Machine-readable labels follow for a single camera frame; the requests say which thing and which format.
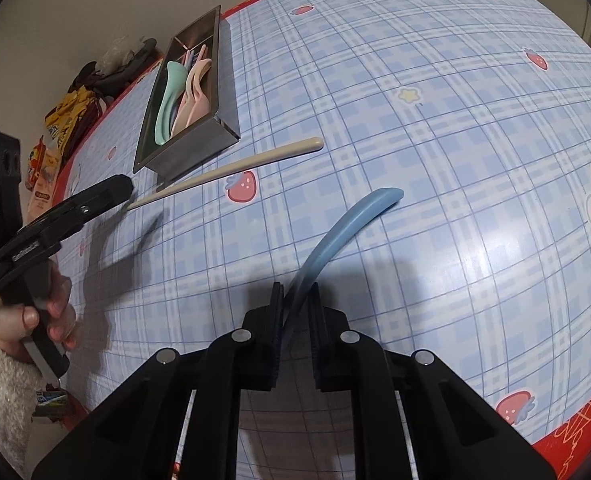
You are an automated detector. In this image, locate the blue chopstick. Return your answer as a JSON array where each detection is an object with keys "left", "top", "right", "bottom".
[
  {"left": 282, "top": 188, "right": 404, "bottom": 330},
  {"left": 182, "top": 50, "right": 198, "bottom": 70}
]

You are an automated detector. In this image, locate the green spoon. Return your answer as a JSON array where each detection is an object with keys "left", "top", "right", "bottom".
[{"left": 154, "top": 61, "right": 188, "bottom": 146}]

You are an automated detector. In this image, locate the cream spoon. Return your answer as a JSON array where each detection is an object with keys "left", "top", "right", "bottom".
[{"left": 172, "top": 58, "right": 212, "bottom": 136}]

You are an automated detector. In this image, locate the pink spoon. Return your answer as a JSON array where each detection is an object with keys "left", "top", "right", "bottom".
[{"left": 186, "top": 44, "right": 212, "bottom": 127}]

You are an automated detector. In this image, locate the person's left hand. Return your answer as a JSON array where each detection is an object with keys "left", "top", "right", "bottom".
[{"left": 0, "top": 263, "right": 81, "bottom": 363}]

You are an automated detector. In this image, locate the pink tissue pack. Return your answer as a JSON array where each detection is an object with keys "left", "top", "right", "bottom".
[{"left": 26, "top": 146, "right": 61, "bottom": 222}]

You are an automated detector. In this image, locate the red snack bag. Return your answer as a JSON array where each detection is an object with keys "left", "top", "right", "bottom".
[{"left": 24, "top": 136, "right": 46, "bottom": 191}]

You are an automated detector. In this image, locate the white fluffy left sleeve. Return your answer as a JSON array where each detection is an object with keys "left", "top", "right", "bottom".
[{"left": 0, "top": 299, "right": 50, "bottom": 478}]

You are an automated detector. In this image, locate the yellow snack bags pile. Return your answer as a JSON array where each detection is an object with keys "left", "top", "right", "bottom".
[{"left": 45, "top": 86, "right": 102, "bottom": 159}]

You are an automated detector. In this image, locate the beige chopstick crosswise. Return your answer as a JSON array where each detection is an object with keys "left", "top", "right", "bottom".
[{"left": 126, "top": 136, "right": 325, "bottom": 211}]

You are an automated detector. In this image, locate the dark metal utensil tray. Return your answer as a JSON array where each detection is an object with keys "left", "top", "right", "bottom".
[{"left": 133, "top": 6, "right": 241, "bottom": 183}]

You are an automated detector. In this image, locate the blue plaid table mat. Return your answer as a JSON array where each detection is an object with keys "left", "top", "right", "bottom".
[{"left": 54, "top": 0, "right": 591, "bottom": 480}]

